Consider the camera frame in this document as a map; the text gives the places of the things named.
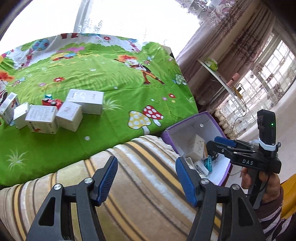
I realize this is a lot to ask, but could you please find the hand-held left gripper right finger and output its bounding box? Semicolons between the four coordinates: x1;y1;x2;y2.
175;157;266;241

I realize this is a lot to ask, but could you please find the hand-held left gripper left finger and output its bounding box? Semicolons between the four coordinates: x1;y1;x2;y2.
26;156;119;241

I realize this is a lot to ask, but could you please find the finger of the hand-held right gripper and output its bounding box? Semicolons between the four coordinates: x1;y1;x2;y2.
215;136;253;149
206;141;253;161

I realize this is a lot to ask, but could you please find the purple cardboard box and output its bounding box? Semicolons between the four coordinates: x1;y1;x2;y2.
161;112;232;186

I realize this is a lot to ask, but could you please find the person's right forearm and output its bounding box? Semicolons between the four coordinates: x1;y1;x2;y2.
256;191;292;241

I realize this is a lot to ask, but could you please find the person's right hand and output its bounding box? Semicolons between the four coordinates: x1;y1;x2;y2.
240;167;284;205

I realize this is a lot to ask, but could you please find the beige box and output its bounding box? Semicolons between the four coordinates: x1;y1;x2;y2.
185;134;208;160

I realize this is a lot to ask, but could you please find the striped beige plush blanket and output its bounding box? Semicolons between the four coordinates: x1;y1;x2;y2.
0;135;232;241

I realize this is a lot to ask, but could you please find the yellow plastic object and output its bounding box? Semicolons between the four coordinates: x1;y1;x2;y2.
279;174;296;219

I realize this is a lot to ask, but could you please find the white shelf board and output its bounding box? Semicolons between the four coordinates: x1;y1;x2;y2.
197;58;246;112

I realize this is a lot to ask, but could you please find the white box with diamond logo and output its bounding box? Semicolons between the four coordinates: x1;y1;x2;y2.
55;101;83;133

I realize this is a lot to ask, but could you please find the green and white packet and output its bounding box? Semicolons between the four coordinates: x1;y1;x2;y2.
204;58;219;71

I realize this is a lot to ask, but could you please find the large white box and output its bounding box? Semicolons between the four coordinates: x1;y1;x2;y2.
66;89;105;115

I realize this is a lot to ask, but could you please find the white box with printed text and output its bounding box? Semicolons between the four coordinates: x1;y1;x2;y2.
25;105;58;134

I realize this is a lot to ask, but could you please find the red toy car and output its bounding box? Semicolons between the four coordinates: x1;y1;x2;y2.
42;94;63;109

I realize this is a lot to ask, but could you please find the mauve patterned drape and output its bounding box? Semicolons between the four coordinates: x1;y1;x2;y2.
176;0;279;112

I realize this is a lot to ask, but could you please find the green cartoon printed bed sheet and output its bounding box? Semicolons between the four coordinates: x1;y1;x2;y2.
0;33;198;187

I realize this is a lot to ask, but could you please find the plain small white box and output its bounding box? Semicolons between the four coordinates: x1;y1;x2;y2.
13;102;31;130

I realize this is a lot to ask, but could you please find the white box with red mark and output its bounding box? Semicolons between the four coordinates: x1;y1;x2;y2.
0;92;20;125

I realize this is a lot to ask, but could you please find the sheer floral lace curtain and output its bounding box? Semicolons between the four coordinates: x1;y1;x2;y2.
74;0;208;42

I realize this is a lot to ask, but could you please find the black cable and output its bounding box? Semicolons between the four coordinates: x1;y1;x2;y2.
228;92;248;138

